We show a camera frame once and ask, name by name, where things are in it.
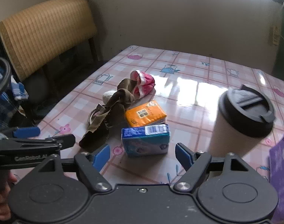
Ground woven-mat chair back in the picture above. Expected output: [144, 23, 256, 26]
[0, 0, 97, 81]

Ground blue plaid shirt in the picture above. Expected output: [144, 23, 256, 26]
[0, 63, 29, 129]

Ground blue tissue packet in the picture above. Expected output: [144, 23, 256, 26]
[122, 124, 170, 158]

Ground white balled sock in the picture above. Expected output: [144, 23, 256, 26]
[102, 91, 118, 104]

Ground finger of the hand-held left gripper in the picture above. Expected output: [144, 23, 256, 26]
[0, 126, 41, 138]
[45, 134, 76, 150]

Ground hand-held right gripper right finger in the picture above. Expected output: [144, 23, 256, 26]
[173, 143, 252, 191]

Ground white cup with black lid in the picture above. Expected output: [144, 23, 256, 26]
[208, 84, 276, 159]

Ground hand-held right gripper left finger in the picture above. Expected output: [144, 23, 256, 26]
[38, 144, 112, 191]

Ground brown cloth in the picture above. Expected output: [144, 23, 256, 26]
[79, 79, 135, 148]

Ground orange tissue packet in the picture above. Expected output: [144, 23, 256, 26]
[125, 100, 167, 127]

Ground white wall outlet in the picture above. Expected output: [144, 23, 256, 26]
[272, 26, 280, 46]

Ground purple packet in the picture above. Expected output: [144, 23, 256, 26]
[269, 132, 284, 224]

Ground pink cloth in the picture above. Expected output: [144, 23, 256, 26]
[130, 70, 156, 98]

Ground metal ring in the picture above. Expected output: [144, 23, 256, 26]
[88, 105, 106, 127]

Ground black cable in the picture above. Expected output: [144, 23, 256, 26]
[0, 56, 12, 103]

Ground dark wooden chair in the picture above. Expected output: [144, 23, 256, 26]
[16, 36, 103, 124]

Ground person's left hand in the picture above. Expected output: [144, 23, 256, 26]
[0, 171, 18, 221]

